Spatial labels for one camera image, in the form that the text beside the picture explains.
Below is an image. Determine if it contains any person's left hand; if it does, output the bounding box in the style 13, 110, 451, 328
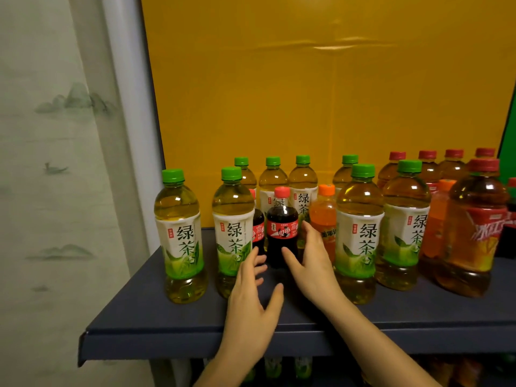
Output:
220, 246, 284, 361

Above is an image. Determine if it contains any amber drink bottle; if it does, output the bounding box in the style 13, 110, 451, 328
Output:
456, 356, 484, 387
427, 356, 456, 387

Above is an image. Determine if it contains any green back panel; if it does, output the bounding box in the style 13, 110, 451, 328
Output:
498, 82, 516, 186

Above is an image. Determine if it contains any row of green tea bottles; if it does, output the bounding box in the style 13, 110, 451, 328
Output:
154, 155, 432, 306

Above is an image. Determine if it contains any person's right forearm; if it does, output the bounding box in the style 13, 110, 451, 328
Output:
322, 296, 441, 387

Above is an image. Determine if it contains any small cola bottle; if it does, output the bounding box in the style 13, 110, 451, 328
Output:
249, 188, 267, 255
266, 186, 300, 270

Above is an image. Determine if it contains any orange soda bottle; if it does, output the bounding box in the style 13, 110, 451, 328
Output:
309, 184, 338, 264
418, 179, 457, 278

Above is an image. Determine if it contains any yellow back panel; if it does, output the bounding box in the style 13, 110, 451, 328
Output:
140, 0, 516, 228

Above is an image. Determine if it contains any person's right hand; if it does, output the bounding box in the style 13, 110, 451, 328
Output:
281, 221, 343, 315

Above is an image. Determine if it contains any dark blue shelf board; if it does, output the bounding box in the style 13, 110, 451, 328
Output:
78, 228, 516, 367

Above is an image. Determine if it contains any person's left forearm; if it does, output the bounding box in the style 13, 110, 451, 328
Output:
193, 350, 259, 387

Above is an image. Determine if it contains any white shelf post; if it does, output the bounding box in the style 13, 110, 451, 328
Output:
101, 0, 192, 387

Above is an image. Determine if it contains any single green tea bottle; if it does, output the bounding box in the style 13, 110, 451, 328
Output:
294, 356, 313, 379
264, 356, 283, 379

